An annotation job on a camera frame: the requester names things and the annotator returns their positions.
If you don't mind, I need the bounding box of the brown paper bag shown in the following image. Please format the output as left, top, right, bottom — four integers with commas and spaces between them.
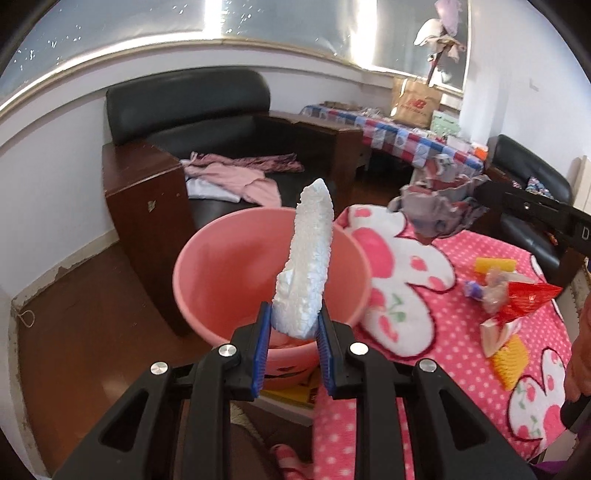
392, 78, 443, 128

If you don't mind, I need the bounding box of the colourful printed pillow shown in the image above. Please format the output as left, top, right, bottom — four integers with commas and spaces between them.
525, 176, 556, 200

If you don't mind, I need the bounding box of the torn white carton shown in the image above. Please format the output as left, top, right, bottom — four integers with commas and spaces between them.
480, 318, 522, 357

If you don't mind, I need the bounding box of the checkered tablecloth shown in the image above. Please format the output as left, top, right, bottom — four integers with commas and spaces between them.
300, 102, 485, 172

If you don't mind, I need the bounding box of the wide window blind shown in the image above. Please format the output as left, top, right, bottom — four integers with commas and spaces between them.
0, 0, 365, 109

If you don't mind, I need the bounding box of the pink slipper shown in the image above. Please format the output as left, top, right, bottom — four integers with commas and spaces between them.
271, 443, 315, 480

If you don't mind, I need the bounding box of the white cloth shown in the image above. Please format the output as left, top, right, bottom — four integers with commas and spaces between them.
185, 178, 242, 202

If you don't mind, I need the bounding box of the yellow book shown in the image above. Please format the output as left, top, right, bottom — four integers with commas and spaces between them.
261, 371, 320, 411

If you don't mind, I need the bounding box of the black armchair with pillow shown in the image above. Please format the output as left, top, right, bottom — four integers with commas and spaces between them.
487, 134, 579, 288

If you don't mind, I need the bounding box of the clear plastic wrapper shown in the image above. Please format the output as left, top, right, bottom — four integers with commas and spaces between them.
481, 270, 513, 315

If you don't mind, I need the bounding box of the yellow ribbed sponge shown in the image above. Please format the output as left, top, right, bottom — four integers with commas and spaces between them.
475, 257, 516, 277

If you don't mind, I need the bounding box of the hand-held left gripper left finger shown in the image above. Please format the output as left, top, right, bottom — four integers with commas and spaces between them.
53, 301, 273, 480

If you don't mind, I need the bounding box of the grey egg carton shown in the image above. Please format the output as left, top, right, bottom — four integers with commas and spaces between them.
387, 154, 491, 238

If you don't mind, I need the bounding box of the person's right hand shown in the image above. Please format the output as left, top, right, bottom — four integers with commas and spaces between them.
564, 300, 591, 409

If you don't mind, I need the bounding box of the pink plastic bucket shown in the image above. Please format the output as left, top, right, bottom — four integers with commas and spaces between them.
172, 208, 372, 401

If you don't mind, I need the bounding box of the pink dotted printed blanket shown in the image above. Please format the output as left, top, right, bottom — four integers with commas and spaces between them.
314, 203, 578, 480

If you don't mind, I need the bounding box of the mauve patterned cloth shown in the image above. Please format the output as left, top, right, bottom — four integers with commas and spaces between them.
231, 151, 305, 174

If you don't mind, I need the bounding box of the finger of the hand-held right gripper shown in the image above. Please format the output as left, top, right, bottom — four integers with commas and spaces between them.
472, 178, 509, 212

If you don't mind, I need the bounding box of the beige white garment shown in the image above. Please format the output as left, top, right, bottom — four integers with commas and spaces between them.
413, 18, 452, 48

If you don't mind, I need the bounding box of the coat rack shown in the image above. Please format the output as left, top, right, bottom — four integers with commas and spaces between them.
427, 39, 467, 88

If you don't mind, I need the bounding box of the yellow orange ribbed wrapper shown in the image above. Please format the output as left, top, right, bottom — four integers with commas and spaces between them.
490, 336, 530, 392

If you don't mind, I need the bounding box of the white foam piece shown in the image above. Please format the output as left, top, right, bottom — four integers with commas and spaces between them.
272, 179, 334, 341

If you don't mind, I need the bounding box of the white bed headboard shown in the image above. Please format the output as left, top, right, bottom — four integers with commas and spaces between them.
573, 156, 591, 209

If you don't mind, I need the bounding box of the lilac garment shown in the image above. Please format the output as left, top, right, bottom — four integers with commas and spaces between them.
434, 0, 466, 38

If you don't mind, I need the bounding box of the narrow window blind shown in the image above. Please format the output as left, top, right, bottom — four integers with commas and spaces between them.
355, 0, 468, 92

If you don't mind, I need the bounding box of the black armchair with clothes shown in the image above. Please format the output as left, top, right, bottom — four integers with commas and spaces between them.
102, 68, 365, 337

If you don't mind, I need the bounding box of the red foil wrapper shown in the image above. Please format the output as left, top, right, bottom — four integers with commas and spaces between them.
496, 282, 563, 325

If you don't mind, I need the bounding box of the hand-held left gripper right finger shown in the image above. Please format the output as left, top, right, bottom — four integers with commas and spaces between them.
316, 302, 539, 480

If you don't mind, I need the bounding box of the green box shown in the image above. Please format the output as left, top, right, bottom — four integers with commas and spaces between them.
431, 111, 461, 137

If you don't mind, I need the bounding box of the pink garment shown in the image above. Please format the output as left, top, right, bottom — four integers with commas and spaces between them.
181, 154, 283, 208

